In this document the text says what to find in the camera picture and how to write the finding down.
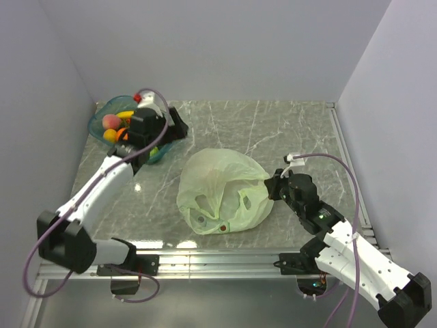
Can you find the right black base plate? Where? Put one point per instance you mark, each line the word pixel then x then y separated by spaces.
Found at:
pixel 296 264

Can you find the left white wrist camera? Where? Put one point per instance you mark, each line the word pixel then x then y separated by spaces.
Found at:
pixel 149 99

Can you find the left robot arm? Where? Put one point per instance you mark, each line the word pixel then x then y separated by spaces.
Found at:
pixel 63 235

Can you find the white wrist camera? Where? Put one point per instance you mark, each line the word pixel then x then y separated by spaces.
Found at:
pixel 149 99
pixel 292 160

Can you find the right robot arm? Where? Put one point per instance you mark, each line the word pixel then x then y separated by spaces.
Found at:
pixel 400 298

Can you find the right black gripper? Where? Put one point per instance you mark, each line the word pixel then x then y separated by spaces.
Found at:
pixel 273 183

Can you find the blue transparent plastic tray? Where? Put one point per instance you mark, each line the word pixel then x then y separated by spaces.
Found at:
pixel 114 106

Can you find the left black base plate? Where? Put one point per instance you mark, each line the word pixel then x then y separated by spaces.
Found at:
pixel 143 263

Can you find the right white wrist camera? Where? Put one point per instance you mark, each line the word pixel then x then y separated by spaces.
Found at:
pixel 292 160

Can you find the light green plastic bag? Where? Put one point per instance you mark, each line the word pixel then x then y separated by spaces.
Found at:
pixel 223 191

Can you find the aluminium mounting rail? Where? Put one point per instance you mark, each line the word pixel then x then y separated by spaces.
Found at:
pixel 217 264

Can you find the orange fruit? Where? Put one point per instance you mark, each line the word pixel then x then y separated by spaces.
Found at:
pixel 121 135

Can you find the pink peach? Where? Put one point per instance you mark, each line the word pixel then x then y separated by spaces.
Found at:
pixel 111 121

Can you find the black box under rail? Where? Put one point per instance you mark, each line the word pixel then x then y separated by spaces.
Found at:
pixel 121 287

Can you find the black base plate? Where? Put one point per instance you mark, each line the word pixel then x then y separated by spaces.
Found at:
pixel 143 263
pixel 296 264

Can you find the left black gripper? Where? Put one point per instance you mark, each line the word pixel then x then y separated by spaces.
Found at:
pixel 178 130

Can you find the small yellow lemon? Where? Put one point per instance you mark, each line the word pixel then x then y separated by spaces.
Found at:
pixel 110 135

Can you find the right side aluminium rail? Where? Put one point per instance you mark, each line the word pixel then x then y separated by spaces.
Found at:
pixel 366 227

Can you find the yellow banana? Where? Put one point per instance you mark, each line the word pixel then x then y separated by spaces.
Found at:
pixel 125 115

